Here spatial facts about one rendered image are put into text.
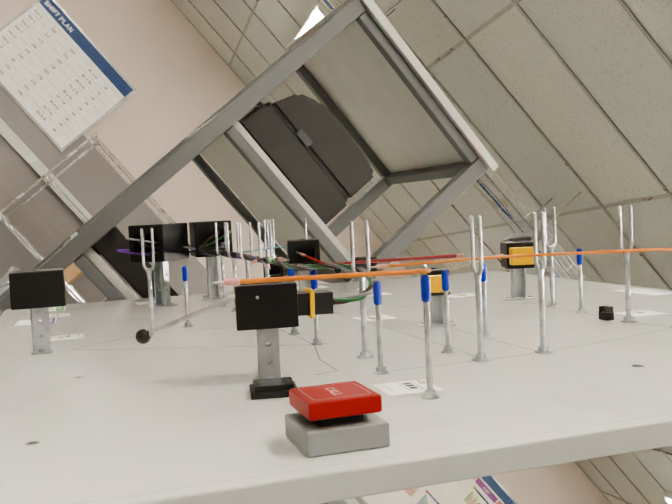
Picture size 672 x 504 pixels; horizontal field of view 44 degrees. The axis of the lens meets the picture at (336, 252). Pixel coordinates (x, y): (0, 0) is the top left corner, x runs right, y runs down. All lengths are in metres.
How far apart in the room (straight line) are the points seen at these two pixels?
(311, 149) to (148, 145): 6.63
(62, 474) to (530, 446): 0.29
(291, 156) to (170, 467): 1.35
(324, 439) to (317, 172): 1.35
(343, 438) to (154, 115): 8.02
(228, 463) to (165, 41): 8.23
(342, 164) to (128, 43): 6.90
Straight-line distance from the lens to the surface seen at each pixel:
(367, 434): 0.54
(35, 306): 1.04
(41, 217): 8.39
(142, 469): 0.54
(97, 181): 8.39
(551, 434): 0.57
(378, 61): 1.98
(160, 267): 1.49
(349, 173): 1.87
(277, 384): 0.70
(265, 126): 1.82
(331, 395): 0.54
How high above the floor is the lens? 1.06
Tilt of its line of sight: 12 degrees up
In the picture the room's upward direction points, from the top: 47 degrees clockwise
